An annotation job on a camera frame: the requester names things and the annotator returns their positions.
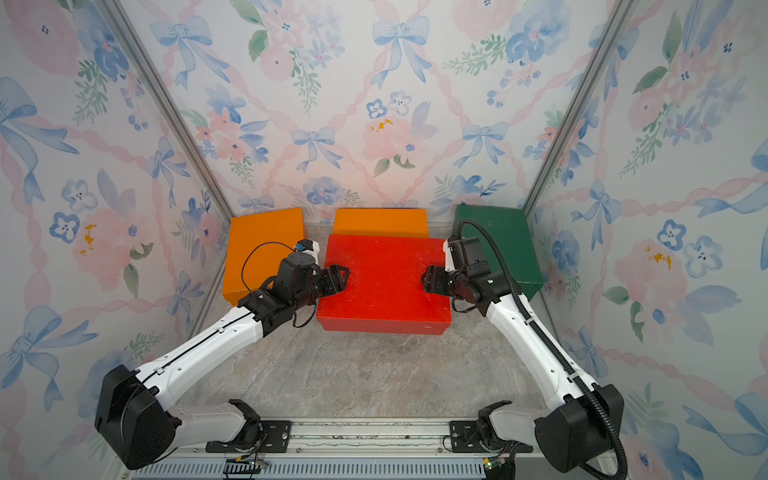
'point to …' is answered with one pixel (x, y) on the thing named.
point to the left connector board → (239, 465)
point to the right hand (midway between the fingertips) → (432, 277)
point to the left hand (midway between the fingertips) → (345, 272)
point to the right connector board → (491, 463)
